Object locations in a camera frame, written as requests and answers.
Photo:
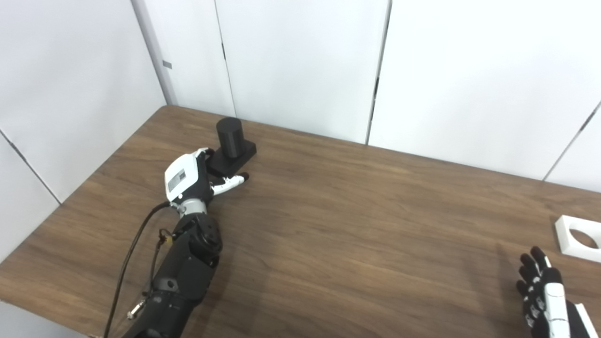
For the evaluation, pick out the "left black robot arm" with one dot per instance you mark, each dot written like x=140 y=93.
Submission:
x=188 y=272

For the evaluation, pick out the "white square piece with hole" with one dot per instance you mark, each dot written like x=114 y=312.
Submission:
x=566 y=234

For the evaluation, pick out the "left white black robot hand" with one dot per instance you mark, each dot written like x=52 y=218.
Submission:
x=181 y=176

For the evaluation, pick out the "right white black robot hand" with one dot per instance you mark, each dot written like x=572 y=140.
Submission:
x=544 y=310

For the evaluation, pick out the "black peg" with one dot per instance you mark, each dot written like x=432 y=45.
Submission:
x=230 y=138

